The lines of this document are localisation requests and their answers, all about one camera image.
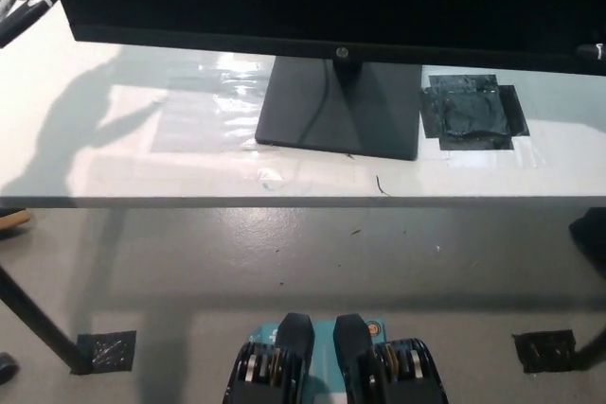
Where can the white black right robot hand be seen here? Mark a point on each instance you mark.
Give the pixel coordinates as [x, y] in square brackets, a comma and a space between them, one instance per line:
[592, 51]

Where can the black tape patch on table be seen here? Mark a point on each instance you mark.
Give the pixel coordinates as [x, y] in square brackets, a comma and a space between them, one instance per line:
[468, 110]

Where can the black bulky object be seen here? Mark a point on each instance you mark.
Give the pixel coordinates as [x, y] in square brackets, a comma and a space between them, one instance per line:
[592, 238]

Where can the clear plastic sheet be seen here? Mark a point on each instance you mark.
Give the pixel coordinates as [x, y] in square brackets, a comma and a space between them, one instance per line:
[208, 110]

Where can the brown wooden object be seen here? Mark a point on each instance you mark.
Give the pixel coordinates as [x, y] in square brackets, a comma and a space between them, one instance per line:
[12, 222]

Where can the black floor tape patch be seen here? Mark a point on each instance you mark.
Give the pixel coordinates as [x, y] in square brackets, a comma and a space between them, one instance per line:
[544, 352]
[111, 352]

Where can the black table leg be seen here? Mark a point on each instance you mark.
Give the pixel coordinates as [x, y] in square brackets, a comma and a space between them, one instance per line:
[42, 323]

